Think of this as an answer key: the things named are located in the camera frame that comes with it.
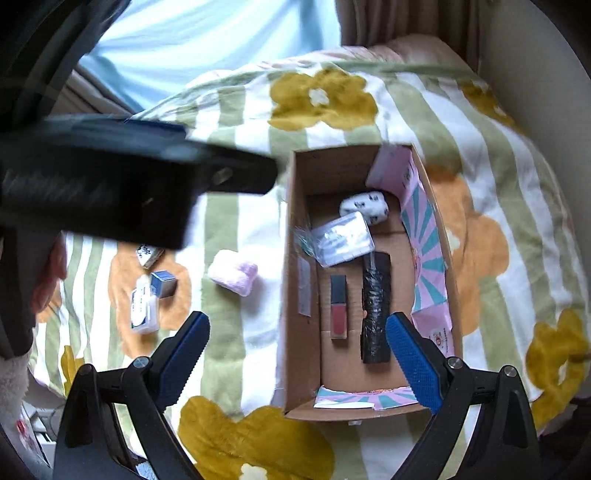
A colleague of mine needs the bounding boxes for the brown curtain right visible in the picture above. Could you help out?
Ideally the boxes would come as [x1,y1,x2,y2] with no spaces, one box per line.
[335,0,480,68]

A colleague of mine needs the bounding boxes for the brown curtain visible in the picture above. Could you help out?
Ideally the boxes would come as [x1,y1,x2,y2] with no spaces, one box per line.
[50,65,133,116]
[335,0,480,68]

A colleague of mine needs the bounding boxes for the red lip gloss tube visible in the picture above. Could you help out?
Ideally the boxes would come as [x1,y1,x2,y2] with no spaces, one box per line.
[329,275,348,340]

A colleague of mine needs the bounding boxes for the cardboard box pink lining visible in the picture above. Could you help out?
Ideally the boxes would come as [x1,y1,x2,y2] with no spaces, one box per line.
[281,144,462,422]

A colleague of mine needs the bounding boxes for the black garbage bag roll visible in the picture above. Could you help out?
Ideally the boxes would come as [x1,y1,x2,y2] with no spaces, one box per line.
[360,251,392,364]

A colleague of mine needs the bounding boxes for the light blue curtain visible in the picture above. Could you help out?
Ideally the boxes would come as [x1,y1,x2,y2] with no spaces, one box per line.
[80,1,341,112]

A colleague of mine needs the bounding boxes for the white blue floss box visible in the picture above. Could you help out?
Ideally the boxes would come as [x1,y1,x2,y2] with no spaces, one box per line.
[130,275,159,335]

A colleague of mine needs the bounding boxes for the small blue cube box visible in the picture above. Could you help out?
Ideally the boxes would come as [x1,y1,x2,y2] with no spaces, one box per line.
[150,270,177,299]

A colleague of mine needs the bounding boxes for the left hand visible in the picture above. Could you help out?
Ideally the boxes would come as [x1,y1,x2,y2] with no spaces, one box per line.
[31,233,67,323]

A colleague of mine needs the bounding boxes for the brown curtain left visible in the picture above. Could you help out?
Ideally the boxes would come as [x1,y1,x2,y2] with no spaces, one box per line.
[50,65,133,116]

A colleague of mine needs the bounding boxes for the white black spotted plush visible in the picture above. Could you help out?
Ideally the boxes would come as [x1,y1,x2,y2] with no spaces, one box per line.
[339,191,390,226]

